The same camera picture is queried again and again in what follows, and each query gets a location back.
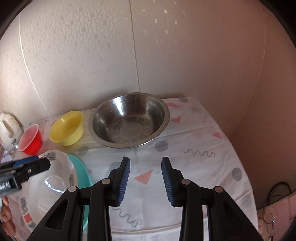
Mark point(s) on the patterned white tablecloth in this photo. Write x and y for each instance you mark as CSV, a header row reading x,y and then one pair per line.
x,y
196,166

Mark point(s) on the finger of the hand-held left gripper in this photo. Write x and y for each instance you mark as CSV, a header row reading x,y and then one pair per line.
x,y
23,161
34,168

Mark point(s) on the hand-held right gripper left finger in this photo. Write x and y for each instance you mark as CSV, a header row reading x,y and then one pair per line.
x,y
123,180

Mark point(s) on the yellow plastic bowl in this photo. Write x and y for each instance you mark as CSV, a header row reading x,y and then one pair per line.
x,y
67,129

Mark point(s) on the red plastic bowl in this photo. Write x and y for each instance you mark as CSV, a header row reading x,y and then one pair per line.
x,y
31,141

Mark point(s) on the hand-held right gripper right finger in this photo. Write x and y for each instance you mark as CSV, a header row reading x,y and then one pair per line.
x,y
166,180

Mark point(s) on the blue floral deep plate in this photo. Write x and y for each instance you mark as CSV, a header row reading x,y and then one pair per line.
x,y
50,190

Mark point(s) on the person's left hand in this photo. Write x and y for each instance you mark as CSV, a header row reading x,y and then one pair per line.
x,y
4,215

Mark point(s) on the teal plastic plate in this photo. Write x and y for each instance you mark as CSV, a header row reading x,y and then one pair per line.
x,y
83,171

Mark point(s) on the stainless steel bowl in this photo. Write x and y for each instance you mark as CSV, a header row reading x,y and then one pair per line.
x,y
129,122

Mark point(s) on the white ceramic electric kettle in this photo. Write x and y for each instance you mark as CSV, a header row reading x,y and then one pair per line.
x,y
8,132

